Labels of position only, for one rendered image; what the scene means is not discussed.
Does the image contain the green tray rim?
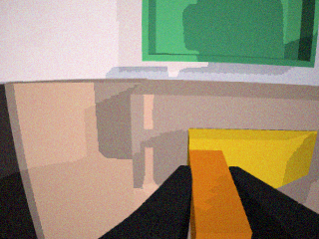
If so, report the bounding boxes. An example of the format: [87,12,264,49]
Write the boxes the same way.
[141,0,319,68]

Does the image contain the tan wooden ramp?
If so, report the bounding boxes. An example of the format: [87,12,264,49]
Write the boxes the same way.
[0,79,319,239]

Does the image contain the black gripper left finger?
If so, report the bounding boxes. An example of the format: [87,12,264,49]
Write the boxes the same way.
[99,164,192,239]

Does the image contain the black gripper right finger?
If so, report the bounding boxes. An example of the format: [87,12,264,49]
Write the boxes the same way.
[228,166,319,239]

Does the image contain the green tray floor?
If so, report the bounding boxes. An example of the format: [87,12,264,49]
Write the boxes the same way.
[149,0,303,60]

